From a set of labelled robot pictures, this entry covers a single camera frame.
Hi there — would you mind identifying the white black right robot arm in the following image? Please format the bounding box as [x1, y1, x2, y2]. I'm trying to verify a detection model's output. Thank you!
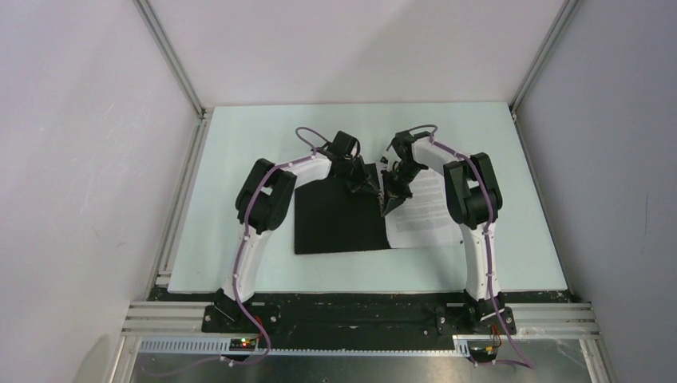
[381, 131, 505, 334]

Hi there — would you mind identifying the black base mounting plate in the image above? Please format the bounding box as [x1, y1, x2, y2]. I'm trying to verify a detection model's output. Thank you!
[164, 291, 571, 352]

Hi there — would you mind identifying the aluminium corner post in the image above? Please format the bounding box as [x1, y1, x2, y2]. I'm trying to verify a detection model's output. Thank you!
[509, 0, 583, 120]
[133, 0, 205, 118]

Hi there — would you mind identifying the white text-printed paper sheet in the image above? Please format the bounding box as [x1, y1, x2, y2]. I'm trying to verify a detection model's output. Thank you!
[385, 170, 462, 249]

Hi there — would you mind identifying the red and black folder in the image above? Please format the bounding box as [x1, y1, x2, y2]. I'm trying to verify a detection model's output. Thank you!
[293, 176, 390, 255]

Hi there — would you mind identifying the left aluminium corner post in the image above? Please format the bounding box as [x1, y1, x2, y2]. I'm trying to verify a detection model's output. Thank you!
[133, 0, 205, 118]

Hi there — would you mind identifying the aluminium front frame rail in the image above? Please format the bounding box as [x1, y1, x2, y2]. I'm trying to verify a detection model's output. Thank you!
[107, 302, 617, 382]

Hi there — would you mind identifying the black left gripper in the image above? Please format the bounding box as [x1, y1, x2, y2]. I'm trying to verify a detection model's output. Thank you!
[338, 156, 378, 195]

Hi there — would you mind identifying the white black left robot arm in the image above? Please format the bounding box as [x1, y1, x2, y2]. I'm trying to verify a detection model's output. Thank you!
[214, 154, 388, 332]

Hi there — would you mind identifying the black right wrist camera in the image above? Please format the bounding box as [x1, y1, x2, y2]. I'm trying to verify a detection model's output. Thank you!
[390, 131, 429, 160]

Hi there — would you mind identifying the left controller board with leds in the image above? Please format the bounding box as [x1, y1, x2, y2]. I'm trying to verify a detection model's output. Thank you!
[228, 338, 258, 352]

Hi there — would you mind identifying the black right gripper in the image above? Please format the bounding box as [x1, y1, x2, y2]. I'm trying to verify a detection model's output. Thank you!
[380, 162, 423, 216]

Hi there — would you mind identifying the right controller board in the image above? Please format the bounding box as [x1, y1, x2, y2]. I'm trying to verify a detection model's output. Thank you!
[469, 347, 497, 364]

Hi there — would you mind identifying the right aluminium corner post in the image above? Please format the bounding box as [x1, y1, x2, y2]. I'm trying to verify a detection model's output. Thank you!
[509, 0, 583, 120]

